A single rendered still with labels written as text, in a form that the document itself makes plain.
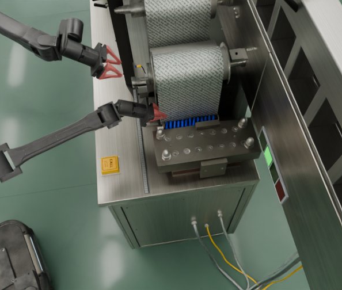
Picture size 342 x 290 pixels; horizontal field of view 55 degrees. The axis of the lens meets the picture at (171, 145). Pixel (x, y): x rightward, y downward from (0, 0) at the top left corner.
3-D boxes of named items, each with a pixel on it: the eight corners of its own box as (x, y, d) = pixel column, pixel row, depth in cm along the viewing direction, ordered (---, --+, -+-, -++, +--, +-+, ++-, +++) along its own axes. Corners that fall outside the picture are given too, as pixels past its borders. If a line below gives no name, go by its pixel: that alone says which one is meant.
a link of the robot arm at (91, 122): (0, 183, 101) (-17, 152, 99) (2, 182, 106) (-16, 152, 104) (122, 124, 118) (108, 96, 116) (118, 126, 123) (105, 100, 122)
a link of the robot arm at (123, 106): (117, 112, 118) (118, 96, 119) (110, 115, 124) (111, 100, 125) (135, 115, 121) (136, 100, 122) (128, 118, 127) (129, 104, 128)
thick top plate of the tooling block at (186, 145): (153, 138, 136) (152, 130, 131) (247, 125, 138) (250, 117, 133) (158, 173, 128) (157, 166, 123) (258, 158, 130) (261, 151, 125)
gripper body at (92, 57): (95, 78, 108) (74, 70, 104) (94, 56, 113) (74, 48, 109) (105, 65, 104) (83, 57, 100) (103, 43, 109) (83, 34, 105)
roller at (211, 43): (151, 63, 138) (148, 41, 128) (211, 55, 139) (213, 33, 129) (154, 85, 132) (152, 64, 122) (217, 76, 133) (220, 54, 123)
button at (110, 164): (101, 160, 140) (100, 157, 138) (118, 157, 140) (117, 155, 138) (102, 174, 137) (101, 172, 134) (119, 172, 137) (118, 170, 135)
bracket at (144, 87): (143, 118, 150) (134, 71, 124) (156, 116, 151) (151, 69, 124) (144, 127, 148) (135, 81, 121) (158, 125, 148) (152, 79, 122)
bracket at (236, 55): (227, 53, 118) (228, 48, 116) (243, 50, 118) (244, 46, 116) (231, 63, 115) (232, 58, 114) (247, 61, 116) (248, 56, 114)
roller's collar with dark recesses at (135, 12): (130, 10, 127) (128, -5, 121) (146, 8, 127) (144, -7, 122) (132, 21, 124) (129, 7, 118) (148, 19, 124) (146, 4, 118)
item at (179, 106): (160, 123, 135) (157, 95, 119) (216, 115, 136) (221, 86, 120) (160, 124, 135) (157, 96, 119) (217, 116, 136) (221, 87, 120)
